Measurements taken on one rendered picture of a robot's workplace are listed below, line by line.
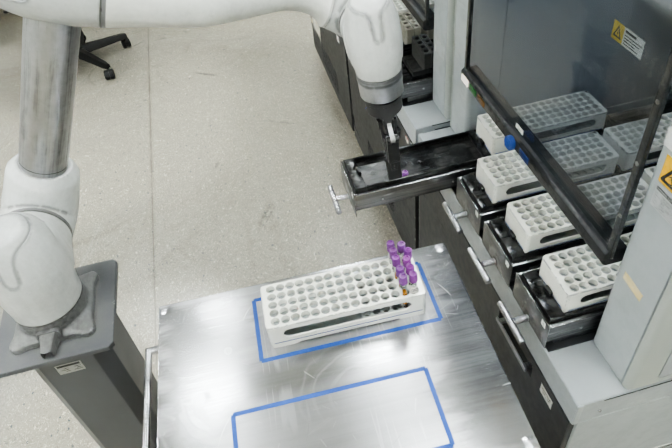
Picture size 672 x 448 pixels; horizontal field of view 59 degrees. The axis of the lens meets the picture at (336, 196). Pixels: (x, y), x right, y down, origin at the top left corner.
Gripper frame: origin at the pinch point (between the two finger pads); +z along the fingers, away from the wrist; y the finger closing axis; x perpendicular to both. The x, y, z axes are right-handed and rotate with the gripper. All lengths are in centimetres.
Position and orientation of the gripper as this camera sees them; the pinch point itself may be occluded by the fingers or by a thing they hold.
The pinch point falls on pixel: (393, 165)
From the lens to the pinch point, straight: 135.0
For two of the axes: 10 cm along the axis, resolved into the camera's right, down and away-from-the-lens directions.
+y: -1.5, -6.9, 7.1
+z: 1.8, 6.9, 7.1
